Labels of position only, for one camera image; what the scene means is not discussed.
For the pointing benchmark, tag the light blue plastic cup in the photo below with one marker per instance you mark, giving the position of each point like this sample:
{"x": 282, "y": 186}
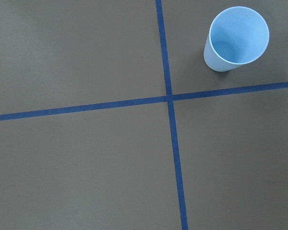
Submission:
{"x": 237, "y": 36}

